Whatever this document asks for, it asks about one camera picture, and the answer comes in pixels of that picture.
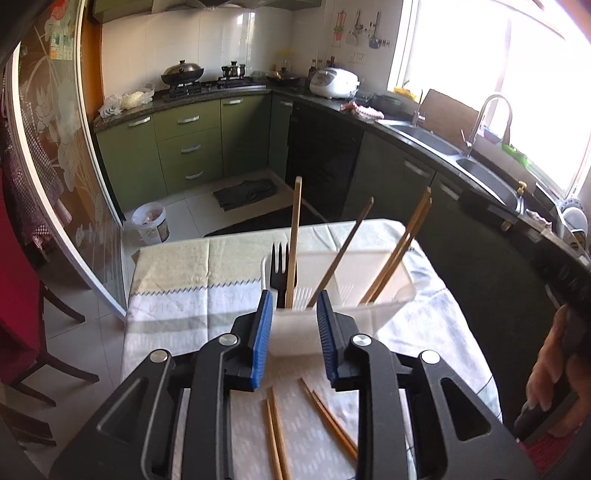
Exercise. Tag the steel double sink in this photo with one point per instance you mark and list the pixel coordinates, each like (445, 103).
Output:
(485, 177)

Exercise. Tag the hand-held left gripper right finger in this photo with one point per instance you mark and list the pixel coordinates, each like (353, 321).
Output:
(325, 341)

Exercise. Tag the black plastic fork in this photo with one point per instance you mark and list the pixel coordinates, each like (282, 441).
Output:
(280, 272)

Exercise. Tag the reddish wooden chopstick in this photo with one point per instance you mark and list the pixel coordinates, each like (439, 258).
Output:
(279, 438)
(268, 438)
(323, 410)
(337, 427)

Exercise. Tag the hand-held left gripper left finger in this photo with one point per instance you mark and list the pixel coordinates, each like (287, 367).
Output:
(261, 341)

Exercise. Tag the dish rack with plates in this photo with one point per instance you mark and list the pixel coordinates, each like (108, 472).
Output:
(575, 224)

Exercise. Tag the wall rack with utensils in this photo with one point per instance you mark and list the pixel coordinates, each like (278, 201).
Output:
(364, 30)

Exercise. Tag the wooden cutting board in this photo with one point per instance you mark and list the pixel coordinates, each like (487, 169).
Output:
(450, 115)

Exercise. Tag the black built-in appliance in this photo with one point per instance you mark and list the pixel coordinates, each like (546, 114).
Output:
(323, 152)

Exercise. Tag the green plastic container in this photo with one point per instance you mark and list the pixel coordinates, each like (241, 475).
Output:
(515, 153)

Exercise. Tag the dark cooking pot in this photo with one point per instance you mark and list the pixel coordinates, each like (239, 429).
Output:
(388, 103)

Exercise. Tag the person's right hand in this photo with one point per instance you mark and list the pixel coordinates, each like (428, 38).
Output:
(549, 364)

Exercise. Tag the dark folded floor cloth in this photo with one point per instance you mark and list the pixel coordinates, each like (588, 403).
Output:
(244, 194)

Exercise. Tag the kitchen window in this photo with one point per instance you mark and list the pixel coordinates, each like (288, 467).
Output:
(461, 46)

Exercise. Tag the tall chrome faucet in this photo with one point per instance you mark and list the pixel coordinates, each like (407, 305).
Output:
(480, 115)

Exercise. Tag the thick light bamboo chopstick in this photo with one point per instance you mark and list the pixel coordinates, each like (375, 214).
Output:
(294, 240)

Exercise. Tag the red upholstered chair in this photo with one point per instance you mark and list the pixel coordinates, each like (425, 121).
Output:
(18, 300)

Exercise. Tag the pink cloth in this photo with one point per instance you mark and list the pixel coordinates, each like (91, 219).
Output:
(364, 110)

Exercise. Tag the black wok with lid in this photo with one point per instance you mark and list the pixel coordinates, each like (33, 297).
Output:
(182, 74)

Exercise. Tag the white plastic bucket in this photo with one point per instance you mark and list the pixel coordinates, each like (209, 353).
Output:
(150, 224)

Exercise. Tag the floral glass sliding door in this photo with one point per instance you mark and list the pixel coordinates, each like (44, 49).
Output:
(60, 138)

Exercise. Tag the frying pan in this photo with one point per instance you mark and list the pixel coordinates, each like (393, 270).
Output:
(282, 77)

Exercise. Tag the black floor mat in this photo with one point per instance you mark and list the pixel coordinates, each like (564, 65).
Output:
(258, 224)

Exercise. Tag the white plastic utensil holder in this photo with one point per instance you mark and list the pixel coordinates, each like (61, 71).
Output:
(295, 339)

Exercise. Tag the green lower kitchen cabinets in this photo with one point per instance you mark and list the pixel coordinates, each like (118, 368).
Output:
(194, 161)

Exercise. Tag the gas stove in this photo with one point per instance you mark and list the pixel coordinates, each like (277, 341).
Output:
(212, 86)

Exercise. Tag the dark kettle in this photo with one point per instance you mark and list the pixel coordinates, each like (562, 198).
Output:
(233, 70)

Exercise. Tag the small chrome faucet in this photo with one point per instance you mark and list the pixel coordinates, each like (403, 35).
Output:
(417, 115)

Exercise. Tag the white rice cooker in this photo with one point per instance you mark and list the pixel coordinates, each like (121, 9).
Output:
(333, 82)

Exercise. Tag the patterned tablecloth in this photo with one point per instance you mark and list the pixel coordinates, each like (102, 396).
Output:
(184, 300)

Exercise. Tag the white plastic bag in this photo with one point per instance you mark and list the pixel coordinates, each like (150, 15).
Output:
(127, 100)

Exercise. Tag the clear plastic spoon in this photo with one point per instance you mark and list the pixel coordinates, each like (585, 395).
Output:
(264, 277)

